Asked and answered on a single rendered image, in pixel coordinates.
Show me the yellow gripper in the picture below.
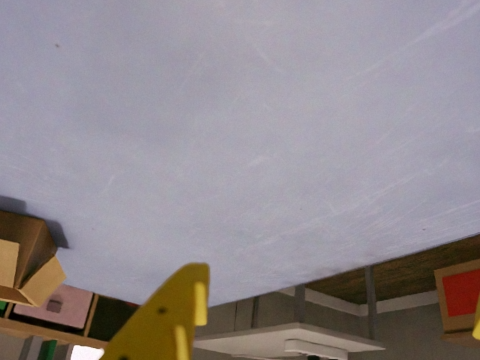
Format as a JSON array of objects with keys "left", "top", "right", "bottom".
[{"left": 95, "top": 262, "right": 210, "bottom": 360}]

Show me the cardboard box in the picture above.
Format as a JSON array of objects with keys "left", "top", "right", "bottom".
[{"left": 0, "top": 210, "right": 66, "bottom": 307}]

